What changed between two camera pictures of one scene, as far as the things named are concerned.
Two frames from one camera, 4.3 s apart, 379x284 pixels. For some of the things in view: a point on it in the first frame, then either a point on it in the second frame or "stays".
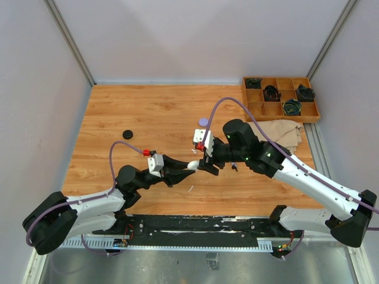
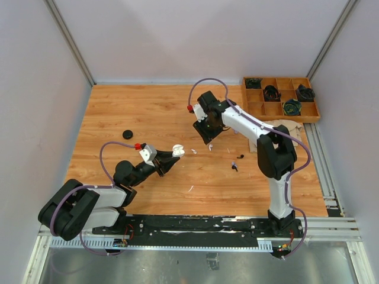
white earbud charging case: [193, 165] -> [178, 151]
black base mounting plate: [198, 230] stays
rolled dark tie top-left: [253, 83] stays
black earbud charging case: [127, 134] stays
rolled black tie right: [305, 94] stays
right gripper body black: [222, 152] -> [210, 123]
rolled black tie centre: [272, 93] stays
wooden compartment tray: [279, 99] stays
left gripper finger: [178, 177] -> [166, 163]
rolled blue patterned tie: [292, 107] stays
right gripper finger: [205, 162] -> [206, 132]
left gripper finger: [170, 163] -> [163, 154]
